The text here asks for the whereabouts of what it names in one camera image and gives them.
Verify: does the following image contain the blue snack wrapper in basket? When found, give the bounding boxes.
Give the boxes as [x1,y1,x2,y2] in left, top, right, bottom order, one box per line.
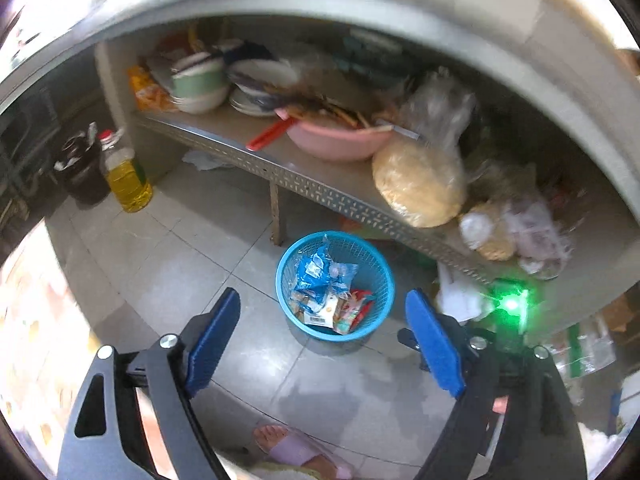
[288,236,359,313]

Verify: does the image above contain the foot in purple slipper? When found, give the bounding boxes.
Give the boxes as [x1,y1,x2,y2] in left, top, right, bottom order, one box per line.
[250,425,354,480]

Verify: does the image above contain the bag of round flatbreads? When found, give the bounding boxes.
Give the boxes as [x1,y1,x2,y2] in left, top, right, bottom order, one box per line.
[372,67,476,229]

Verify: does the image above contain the cooking oil bottle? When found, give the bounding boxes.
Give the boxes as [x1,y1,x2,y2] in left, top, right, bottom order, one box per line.
[98,129,153,214]

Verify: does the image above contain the white plates stack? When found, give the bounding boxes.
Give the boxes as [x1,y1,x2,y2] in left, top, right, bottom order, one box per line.
[227,58,300,117]

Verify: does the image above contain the red plastic utensil handle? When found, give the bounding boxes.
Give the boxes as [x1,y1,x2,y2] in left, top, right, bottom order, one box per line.
[245,117,298,152]

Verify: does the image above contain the black trash bin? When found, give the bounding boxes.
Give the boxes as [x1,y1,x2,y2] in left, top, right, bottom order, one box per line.
[53,122,111,207]

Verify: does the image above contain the pink plastic basin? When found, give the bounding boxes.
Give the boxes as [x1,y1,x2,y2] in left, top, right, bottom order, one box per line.
[286,120,394,162]

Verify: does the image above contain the small bags of food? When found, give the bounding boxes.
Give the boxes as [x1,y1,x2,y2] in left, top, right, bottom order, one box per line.
[458,197,573,281]

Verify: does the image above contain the blue plastic trash basket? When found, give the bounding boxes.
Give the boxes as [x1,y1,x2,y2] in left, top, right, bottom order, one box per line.
[274,231,396,342]

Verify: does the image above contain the green and white bowl stack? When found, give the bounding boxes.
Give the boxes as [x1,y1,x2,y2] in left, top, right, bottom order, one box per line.
[170,52,230,115]

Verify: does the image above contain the red snack wrapper in basket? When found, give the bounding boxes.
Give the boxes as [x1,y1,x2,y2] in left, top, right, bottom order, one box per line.
[333,289,374,335]

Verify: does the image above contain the orange snack package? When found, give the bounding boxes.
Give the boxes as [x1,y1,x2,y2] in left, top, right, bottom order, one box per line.
[127,65,178,112]

